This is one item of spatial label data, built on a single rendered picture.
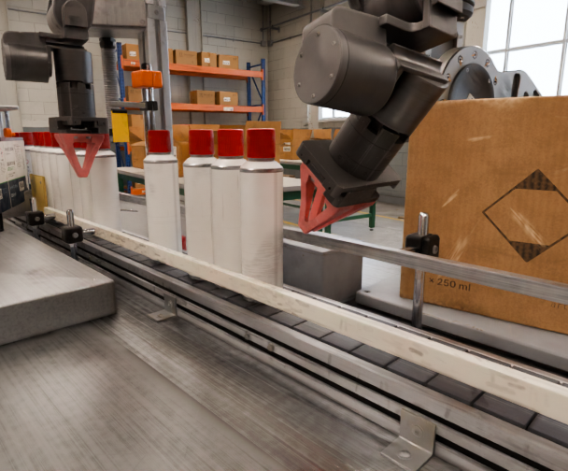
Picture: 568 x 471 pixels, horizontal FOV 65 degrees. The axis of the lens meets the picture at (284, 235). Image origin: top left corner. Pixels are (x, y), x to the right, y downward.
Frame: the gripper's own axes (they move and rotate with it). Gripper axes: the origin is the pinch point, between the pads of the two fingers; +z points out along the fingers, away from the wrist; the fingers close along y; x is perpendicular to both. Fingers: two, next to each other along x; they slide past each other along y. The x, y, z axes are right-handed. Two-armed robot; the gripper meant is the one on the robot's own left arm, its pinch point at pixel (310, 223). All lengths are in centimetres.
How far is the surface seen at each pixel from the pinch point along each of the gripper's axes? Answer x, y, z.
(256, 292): 2.1, 5.1, 8.1
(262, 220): -4.0, 2.5, 3.2
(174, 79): -650, -436, 392
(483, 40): -247, -559, 48
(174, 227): -18.9, 0.8, 21.2
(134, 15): -65, -10, 11
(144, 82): -49, -6, 15
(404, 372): 18.2, 4.5, -1.7
